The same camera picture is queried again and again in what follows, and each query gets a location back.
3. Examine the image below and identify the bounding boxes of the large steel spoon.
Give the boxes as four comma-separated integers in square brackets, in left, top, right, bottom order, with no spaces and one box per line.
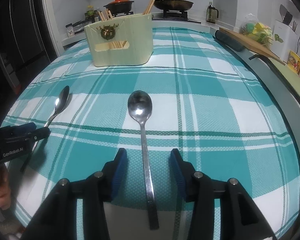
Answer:
[20,85,71,173]

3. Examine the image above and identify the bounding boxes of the small steel spoon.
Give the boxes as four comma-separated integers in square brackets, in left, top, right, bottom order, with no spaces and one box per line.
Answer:
[127,90,159,230]

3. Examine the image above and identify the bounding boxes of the person's left hand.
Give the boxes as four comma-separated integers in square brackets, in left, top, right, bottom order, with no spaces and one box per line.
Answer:
[0,164,11,210]

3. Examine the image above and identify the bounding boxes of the teal plaid tablecloth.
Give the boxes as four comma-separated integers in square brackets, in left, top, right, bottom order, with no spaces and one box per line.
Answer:
[3,27,300,239]

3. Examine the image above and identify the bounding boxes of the spice bottles rack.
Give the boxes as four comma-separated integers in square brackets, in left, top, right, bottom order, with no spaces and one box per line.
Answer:
[65,5,100,37]

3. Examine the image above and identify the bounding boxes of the cream utensil holder box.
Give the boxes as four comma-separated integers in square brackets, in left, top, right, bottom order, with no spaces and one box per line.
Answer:
[84,14,153,67]

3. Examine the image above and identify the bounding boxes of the yellow snack packet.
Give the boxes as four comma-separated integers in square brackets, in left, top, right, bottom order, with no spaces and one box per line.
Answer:
[287,50,300,74]

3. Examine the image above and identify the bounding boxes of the wooden cutting board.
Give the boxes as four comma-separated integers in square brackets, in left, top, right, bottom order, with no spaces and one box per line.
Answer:
[219,27,285,65]

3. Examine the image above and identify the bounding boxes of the dark rolled mat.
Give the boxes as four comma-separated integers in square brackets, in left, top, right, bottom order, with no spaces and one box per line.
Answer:
[215,30,245,52]

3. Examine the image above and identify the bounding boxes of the orange lidded pot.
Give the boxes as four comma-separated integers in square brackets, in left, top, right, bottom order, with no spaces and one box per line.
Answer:
[104,0,134,14]

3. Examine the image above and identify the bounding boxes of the white knife block box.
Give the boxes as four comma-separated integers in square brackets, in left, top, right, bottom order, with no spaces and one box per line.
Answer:
[272,3,300,61]

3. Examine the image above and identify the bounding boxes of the bag of colourful sponges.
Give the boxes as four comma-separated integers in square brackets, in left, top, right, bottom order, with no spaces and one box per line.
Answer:
[240,22,273,49]

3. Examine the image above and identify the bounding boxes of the glass kettle jug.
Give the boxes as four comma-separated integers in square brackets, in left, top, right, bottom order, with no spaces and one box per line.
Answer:
[206,4,219,23]

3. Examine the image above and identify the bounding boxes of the gas stove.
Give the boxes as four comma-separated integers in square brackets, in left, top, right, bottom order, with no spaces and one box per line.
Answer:
[115,10,202,23]

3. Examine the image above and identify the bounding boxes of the black frying pan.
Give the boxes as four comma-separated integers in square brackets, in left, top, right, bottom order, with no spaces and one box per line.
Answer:
[154,0,193,11]

